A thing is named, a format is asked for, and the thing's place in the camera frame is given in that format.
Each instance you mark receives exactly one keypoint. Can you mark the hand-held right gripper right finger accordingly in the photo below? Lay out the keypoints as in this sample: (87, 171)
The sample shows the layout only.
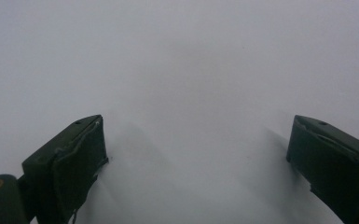
(332, 161)

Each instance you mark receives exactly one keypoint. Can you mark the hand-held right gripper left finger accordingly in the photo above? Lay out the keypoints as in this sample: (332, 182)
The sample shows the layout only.
(71, 161)

